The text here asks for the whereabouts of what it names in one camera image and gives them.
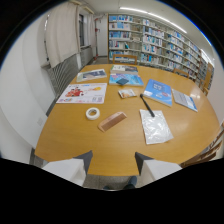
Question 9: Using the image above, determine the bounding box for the N95 mask in clear bag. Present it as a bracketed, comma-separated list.
[139, 109, 175, 146]

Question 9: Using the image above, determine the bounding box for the person's dark shoe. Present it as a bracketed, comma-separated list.
[123, 175, 138, 190]

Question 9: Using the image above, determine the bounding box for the white tape roll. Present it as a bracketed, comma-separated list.
[85, 107, 101, 121]

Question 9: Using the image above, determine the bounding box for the black pen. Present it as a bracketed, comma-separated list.
[139, 93, 156, 118]

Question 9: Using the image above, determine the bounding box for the wooden comb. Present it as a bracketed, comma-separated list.
[97, 111, 128, 133]

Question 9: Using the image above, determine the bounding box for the grey blue booklet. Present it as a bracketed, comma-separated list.
[171, 88, 199, 113]

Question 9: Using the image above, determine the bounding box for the blue book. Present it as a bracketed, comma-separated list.
[142, 78, 174, 108]

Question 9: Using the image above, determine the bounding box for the white poster with red print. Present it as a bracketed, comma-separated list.
[55, 82, 108, 105]

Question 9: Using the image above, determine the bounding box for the small snack packet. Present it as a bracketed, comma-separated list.
[117, 88, 138, 100]

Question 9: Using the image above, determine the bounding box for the light blue magazine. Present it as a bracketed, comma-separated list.
[108, 73, 145, 87]

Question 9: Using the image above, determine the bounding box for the dark blue small pouch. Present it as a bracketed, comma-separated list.
[115, 77, 130, 86]

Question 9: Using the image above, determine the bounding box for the wooden chair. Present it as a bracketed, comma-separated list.
[198, 78, 211, 97]
[112, 53, 138, 66]
[173, 67, 190, 79]

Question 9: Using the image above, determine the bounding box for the grey radiator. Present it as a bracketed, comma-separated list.
[46, 53, 80, 98]

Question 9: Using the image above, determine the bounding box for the grey cover magazine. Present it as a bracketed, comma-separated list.
[76, 68, 108, 83]

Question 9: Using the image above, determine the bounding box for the dark cover book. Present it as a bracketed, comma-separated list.
[110, 64, 139, 75]

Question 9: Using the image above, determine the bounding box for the white bookshelf with books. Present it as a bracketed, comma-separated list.
[107, 13, 209, 84]

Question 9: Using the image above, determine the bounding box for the white curtain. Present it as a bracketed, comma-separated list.
[45, 2, 82, 69]

